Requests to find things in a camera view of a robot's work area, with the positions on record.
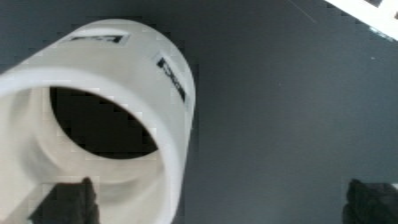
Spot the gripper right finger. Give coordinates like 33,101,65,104
342,179,398,224

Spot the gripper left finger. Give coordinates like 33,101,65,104
29,178,100,224

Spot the white lamp shade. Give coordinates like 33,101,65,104
0,19,196,224

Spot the white marker sheet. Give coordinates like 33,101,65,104
326,0,398,41

